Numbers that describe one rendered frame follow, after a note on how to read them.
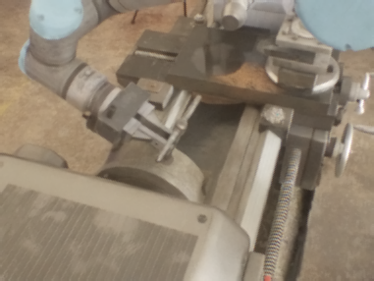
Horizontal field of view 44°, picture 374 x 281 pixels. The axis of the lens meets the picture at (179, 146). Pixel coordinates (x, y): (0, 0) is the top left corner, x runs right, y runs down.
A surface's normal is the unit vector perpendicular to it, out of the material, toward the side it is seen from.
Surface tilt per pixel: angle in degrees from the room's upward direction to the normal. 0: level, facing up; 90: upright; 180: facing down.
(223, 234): 45
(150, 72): 0
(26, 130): 0
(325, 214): 0
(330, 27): 88
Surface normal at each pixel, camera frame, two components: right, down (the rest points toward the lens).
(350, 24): -0.66, 0.54
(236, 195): -0.03, -0.68
